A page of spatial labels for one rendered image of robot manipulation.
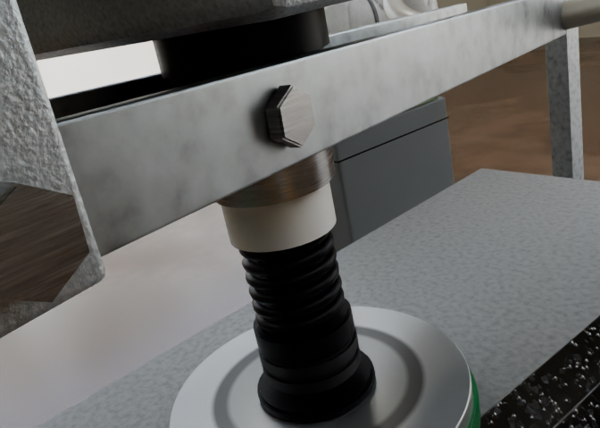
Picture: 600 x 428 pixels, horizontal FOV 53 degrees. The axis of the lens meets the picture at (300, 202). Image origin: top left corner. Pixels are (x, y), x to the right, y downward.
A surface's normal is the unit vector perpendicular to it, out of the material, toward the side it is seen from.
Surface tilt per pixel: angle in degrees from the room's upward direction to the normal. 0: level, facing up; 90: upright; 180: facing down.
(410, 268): 0
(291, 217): 90
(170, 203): 90
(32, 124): 90
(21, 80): 90
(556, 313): 0
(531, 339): 0
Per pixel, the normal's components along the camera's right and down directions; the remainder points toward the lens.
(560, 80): -0.76, 0.35
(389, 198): 0.59, 0.16
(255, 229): -0.33, 0.37
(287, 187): 0.24, 0.28
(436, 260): -0.19, -0.93
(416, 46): 0.79, 0.05
